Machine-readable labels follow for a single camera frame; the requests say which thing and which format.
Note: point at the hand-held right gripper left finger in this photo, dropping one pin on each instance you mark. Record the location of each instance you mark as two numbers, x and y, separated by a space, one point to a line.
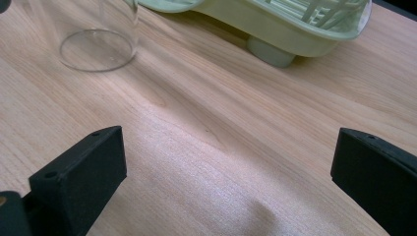
82 173

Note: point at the pale green dish rack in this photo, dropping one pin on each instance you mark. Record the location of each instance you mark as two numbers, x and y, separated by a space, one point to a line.
278 29

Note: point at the clear drinking glass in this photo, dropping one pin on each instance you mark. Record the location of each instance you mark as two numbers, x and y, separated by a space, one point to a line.
108 36

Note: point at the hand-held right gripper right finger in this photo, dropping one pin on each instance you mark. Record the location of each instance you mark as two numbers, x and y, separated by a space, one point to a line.
377 177

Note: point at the dark object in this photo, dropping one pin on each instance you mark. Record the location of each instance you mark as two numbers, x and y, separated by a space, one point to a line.
4 4

